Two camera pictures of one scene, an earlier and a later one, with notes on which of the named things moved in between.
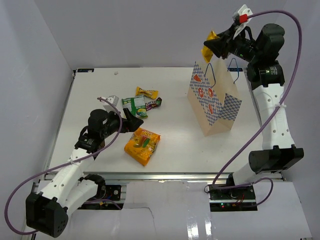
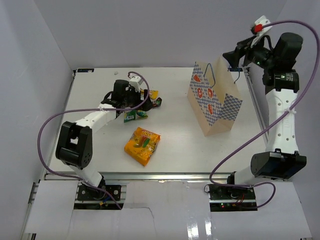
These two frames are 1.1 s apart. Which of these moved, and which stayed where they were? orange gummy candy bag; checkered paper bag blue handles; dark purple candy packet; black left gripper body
Moved: black left gripper body
Stayed: checkered paper bag blue handles; orange gummy candy bag; dark purple candy packet
